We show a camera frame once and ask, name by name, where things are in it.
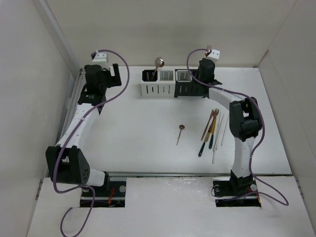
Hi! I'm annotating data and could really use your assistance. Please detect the silver spoon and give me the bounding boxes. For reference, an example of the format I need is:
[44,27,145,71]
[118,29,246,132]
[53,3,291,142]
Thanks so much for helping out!
[153,57,164,78]

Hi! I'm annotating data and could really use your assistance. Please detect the white chopstick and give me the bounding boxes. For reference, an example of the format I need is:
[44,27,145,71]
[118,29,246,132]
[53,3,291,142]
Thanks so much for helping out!
[212,113,222,164]
[221,115,229,146]
[216,114,225,151]
[213,122,221,151]

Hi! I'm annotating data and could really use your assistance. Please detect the small copper spoon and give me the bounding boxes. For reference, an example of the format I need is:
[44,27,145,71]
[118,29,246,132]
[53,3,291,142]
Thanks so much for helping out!
[176,124,185,145]

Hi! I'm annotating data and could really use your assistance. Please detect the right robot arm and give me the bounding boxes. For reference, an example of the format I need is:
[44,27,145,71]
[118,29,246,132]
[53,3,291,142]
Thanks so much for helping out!
[197,58,262,195]

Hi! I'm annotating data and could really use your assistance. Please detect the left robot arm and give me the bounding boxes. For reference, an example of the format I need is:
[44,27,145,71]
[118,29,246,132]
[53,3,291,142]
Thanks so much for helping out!
[45,64,121,196]

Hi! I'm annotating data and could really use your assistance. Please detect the small copper fork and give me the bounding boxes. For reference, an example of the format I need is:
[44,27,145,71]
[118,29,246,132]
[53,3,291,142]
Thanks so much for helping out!
[208,109,219,133]

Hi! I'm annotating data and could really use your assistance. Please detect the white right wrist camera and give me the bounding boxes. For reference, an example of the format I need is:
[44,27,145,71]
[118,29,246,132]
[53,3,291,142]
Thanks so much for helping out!
[206,49,220,62]

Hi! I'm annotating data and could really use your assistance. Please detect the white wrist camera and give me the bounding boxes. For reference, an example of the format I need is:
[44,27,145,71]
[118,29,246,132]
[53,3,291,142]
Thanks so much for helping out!
[91,50,108,62]
[206,49,220,62]

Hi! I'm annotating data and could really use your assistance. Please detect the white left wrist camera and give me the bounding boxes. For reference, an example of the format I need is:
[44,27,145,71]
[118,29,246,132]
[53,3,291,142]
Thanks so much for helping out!
[91,50,108,62]

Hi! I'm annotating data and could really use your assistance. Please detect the black utensil caddy frame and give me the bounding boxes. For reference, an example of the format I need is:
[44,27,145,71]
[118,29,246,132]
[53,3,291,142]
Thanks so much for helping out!
[174,69,208,98]

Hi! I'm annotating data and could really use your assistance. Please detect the aluminium rail left side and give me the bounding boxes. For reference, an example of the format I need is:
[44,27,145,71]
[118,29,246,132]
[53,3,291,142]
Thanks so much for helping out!
[56,68,85,145]

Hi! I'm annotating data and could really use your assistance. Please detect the white utensil caddy frame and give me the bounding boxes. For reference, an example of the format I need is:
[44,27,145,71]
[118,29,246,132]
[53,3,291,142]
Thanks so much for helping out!
[141,70,175,98]

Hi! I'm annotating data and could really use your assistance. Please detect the gold knife green handle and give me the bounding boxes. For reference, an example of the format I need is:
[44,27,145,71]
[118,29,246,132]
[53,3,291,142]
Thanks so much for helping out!
[198,132,211,157]

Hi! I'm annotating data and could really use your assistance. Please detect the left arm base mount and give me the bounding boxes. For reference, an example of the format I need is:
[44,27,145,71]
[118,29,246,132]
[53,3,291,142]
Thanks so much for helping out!
[93,177,126,208]

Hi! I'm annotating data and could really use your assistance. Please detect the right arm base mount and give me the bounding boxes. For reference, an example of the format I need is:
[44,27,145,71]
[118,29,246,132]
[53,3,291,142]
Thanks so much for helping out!
[211,171,261,207]

